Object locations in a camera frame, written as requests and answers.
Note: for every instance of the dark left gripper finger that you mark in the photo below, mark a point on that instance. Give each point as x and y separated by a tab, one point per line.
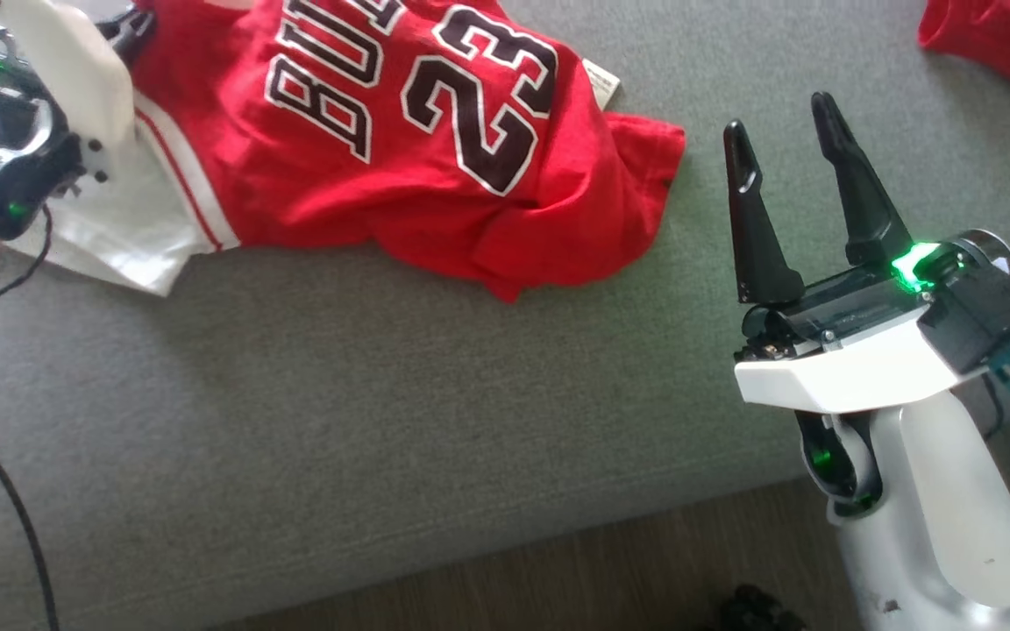
130	33

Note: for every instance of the black blurry floor object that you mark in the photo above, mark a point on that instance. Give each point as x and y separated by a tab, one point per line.
759	609

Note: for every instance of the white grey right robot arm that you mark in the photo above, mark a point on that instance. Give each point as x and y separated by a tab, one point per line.
943	526

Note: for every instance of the red number 23 jersey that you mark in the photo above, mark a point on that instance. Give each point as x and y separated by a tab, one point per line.
312	184

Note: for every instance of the red shorts white waistband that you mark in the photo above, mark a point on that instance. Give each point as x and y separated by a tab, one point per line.
1005	39

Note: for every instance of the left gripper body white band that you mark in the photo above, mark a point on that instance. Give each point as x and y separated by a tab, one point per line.
84	79

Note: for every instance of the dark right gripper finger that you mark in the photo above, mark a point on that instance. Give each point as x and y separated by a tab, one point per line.
864	202
755	237

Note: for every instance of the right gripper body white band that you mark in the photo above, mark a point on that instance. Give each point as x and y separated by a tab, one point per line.
838	377

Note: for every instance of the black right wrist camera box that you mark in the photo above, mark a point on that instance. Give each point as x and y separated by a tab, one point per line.
992	307

